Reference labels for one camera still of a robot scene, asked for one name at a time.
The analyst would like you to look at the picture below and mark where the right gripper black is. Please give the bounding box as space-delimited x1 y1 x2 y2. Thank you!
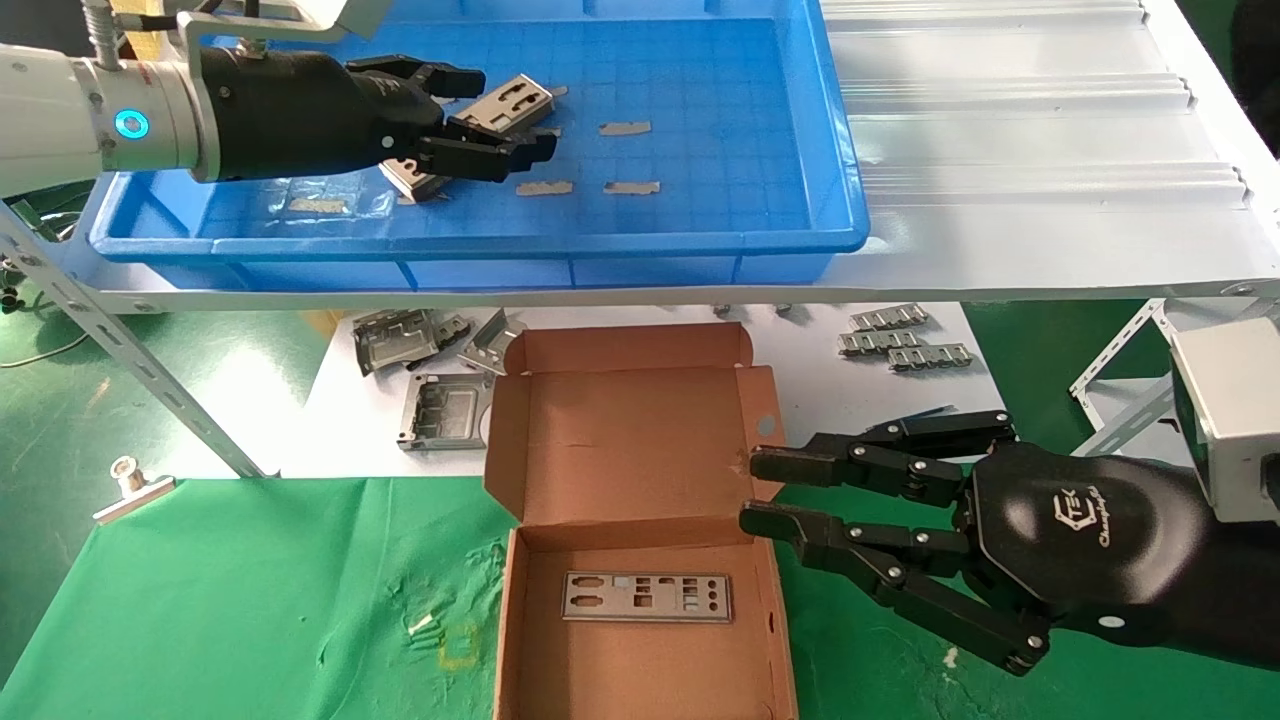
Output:
740 410 1280 678

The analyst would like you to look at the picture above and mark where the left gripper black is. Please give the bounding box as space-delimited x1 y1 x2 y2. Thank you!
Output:
195 45 558 184

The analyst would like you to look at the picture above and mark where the brown cardboard box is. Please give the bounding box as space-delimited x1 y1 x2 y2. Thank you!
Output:
483 322 799 720

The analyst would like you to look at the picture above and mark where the blue plastic tray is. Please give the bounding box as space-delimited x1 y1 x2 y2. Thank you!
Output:
88 0 869 293

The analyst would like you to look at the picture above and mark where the clear plastic film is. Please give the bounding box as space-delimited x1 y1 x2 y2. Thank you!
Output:
265 172 396 226

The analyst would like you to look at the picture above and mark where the white paper sheet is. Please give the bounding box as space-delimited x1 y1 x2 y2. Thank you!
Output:
305 305 1001 479

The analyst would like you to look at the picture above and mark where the small ribbed metal strip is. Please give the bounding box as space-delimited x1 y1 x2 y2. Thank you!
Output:
887 343 977 373
849 304 929 332
837 329 924 357

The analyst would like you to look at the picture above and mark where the white metal shelf board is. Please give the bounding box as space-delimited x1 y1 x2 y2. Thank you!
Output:
0 0 1280 319

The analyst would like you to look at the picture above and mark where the slotted steel angle bar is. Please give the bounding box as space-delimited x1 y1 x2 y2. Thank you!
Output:
0 200 266 479

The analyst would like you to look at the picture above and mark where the silver metal clip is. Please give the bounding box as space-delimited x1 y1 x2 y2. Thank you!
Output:
93 456 177 526

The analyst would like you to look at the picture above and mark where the green cloth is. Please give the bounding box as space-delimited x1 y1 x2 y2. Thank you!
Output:
0 465 1280 720

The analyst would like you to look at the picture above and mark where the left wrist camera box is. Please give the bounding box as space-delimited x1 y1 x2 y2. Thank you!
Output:
180 0 393 51

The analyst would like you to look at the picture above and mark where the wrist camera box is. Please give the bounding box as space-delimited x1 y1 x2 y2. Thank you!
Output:
180 0 393 51
1170 318 1280 523

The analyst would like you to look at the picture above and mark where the bent grey metal bracket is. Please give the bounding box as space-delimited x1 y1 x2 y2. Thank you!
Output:
458 308 528 377

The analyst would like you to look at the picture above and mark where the grey stamped metal bracket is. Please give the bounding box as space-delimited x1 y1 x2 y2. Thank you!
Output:
352 310 441 377

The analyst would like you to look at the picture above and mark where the rectangular grey metal frame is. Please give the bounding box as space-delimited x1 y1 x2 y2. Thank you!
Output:
398 373 494 453

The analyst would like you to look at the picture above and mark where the white slotted angle bracket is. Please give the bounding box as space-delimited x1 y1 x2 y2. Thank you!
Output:
1068 298 1201 459

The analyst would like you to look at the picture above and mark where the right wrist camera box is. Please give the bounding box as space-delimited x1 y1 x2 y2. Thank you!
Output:
1170 318 1280 523

